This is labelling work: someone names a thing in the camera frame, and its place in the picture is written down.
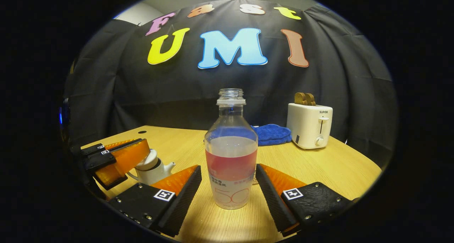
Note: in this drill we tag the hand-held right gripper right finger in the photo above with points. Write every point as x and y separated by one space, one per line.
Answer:
271 204

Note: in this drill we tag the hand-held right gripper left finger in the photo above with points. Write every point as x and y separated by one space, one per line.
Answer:
184 204

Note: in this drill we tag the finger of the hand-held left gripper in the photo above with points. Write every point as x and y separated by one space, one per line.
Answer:
101 160
94 149

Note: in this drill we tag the white teacup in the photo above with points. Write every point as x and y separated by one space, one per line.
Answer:
158 176

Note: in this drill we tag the clear water bottle pink label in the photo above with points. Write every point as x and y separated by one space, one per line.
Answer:
230 172

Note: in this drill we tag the dark device with blue light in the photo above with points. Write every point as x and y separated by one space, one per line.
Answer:
64 119

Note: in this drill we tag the blue towel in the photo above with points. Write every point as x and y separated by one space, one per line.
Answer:
273 134

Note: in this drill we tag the white toaster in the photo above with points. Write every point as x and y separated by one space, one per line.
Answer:
308 126

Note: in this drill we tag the black backdrop cloth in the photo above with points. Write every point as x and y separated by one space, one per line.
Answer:
177 94

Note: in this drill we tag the brown toast slice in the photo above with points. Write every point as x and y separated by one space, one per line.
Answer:
300 98
311 99

